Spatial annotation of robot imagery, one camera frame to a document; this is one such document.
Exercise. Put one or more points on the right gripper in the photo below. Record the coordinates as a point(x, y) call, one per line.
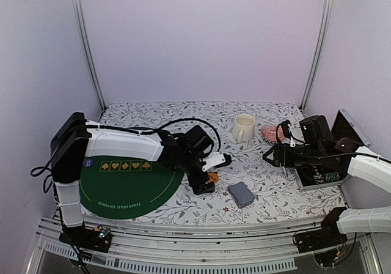
point(278, 148)

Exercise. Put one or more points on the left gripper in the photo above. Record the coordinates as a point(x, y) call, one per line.
point(195, 183)

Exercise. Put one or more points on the orange big blind button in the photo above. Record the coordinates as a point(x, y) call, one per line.
point(213, 177)

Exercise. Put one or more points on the purple small blind button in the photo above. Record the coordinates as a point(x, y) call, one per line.
point(88, 163)

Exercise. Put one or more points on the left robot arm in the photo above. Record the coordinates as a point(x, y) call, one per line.
point(80, 138)

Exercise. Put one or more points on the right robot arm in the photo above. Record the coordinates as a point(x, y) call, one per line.
point(365, 204)

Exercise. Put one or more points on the red patterned bowl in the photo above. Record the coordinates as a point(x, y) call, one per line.
point(271, 132)

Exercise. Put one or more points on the white ceramic mug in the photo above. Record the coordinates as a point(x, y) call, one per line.
point(243, 128)

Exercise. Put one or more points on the blue playing card deck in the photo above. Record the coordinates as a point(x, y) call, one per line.
point(242, 196)

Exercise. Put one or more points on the floral tablecloth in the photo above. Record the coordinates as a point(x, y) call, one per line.
point(277, 195)

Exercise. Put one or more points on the poker chips in case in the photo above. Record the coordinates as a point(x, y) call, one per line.
point(321, 177)

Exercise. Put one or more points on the green poker mat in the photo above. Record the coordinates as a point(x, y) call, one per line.
point(124, 188)

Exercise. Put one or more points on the front aluminium rail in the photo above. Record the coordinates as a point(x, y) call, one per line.
point(245, 248)

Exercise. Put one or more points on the right aluminium frame post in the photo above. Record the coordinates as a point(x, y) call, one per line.
point(322, 32)

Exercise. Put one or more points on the aluminium frame post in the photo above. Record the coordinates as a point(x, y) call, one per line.
point(322, 32)
point(82, 28)

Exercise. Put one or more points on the left aluminium frame post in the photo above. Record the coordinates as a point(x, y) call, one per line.
point(82, 28)

